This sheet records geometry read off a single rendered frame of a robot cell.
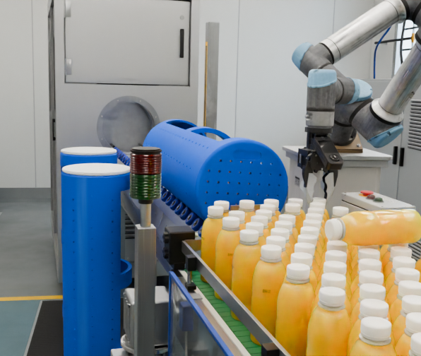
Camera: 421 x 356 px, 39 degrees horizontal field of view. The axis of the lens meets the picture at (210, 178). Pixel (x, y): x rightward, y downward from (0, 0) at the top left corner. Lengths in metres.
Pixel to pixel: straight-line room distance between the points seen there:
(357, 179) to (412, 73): 0.45
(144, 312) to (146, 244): 0.14
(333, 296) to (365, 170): 1.30
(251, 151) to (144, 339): 0.67
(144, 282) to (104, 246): 1.14
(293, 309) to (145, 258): 0.35
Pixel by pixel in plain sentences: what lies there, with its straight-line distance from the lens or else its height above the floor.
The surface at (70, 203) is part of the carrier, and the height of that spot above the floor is 0.91.
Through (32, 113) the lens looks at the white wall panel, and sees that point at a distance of 6.90.
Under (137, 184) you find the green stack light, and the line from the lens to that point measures 1.17.
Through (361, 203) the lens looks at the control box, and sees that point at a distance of 1.59.
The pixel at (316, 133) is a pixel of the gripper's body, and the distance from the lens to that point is 1.61.
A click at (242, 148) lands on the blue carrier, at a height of 1.21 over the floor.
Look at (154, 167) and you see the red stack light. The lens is 1.16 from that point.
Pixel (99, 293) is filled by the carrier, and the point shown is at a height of 0.55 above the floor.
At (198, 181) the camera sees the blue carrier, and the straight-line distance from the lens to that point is 1.65.
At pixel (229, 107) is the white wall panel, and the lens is 6.99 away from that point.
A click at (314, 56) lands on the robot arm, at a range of 1.72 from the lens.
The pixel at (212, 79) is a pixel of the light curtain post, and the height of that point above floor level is 1.41.
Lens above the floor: 1.39
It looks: 9 degrees down
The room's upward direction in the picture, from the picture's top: 2 degrees clockwise
